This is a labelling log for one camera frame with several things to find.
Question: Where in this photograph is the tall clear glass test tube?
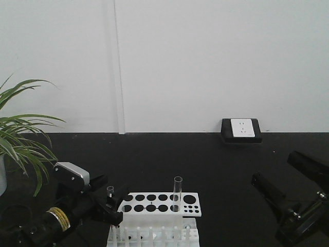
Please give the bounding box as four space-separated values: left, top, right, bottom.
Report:
173 176 183 212

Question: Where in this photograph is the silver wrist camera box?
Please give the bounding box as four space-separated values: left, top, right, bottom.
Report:
53 162 90 192

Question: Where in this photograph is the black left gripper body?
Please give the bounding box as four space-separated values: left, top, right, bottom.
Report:
55 183 105 226

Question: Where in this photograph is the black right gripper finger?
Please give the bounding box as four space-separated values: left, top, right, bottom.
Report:
251 172 301 219
287 151 328 192

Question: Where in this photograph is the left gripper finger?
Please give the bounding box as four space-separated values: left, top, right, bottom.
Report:
102 185 130 226
89 174 108 192

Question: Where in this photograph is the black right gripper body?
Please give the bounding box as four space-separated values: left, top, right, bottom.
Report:
276 191 328 244

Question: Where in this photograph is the white plant pot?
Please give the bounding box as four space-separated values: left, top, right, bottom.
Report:
0 155 7 196

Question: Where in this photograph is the short clear glass test tube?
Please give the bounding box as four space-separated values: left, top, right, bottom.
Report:
106 186 115 198

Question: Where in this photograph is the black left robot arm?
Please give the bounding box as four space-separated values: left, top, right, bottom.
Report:
1 151 328 246

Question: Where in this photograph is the white test tube rack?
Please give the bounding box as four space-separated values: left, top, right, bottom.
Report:
107 192 202 246

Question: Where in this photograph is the green potted plant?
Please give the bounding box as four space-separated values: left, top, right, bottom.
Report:
0 74 66 198

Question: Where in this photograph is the white wall power socket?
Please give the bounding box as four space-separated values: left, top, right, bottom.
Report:
221 118 262 144

